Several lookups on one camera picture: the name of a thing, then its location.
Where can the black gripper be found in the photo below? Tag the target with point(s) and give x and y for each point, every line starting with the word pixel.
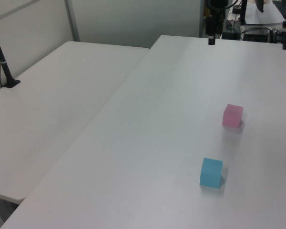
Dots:
pixel 218 3

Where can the blue cube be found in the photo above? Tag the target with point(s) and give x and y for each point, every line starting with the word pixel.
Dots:
pixel 211 173

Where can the pink cube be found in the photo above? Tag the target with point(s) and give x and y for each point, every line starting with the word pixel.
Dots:
pixel 231 115

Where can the small black box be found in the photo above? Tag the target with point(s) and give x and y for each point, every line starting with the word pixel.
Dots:
pixel 230 35

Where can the black electronics box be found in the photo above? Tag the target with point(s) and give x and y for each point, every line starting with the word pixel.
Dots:
pixel 256 36

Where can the black keyboard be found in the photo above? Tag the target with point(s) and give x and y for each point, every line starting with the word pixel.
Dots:
pixel 283 8

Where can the white side table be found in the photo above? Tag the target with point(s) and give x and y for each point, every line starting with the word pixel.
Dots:
pixel 50 107

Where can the grey metal partition post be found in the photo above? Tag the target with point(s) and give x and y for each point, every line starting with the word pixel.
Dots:
pixel 201 19

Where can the black monitor stand post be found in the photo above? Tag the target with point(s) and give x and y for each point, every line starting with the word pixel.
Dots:
pixel 243 12

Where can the black camera stand pole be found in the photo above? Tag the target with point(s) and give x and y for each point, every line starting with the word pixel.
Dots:
pixel 2 63

